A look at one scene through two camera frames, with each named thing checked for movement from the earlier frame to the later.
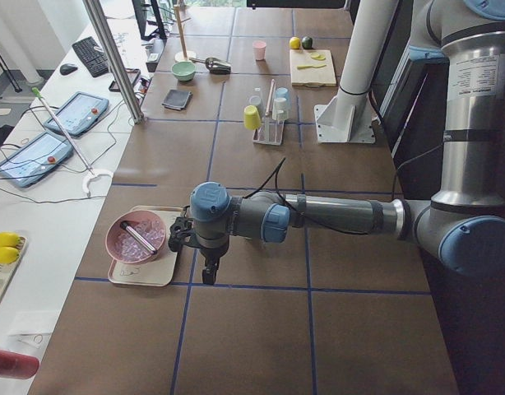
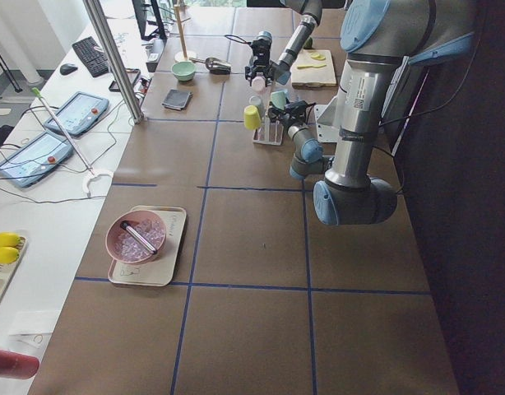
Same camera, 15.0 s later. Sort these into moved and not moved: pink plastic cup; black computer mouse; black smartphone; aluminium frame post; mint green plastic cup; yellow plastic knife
Moved: mint green plastic cup; pink plastic cup
Not moved: aluminium frame post; yellow plastic knife; black smartphone; black computer mouse
